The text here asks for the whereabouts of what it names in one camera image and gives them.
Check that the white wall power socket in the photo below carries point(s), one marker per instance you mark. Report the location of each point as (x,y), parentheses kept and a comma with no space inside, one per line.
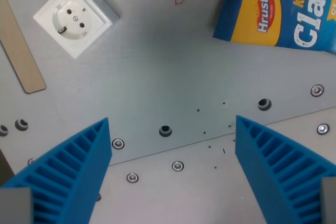
(73,19)

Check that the silver hex socket screw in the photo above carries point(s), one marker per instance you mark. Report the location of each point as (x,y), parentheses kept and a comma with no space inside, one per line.
(118,144)
(32,161)
(132,177)
(99,197)
(178,166)
(317,90)
(323,129)

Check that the blue yellow Hrusty snack bag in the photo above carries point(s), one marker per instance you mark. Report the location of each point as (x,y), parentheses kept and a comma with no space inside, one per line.
(283,11)

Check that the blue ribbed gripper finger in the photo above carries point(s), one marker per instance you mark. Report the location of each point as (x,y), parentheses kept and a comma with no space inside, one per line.
(78,171)
(265,161)

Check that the flat wooden strip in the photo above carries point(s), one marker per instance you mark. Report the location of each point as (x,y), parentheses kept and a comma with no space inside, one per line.
(18,51)

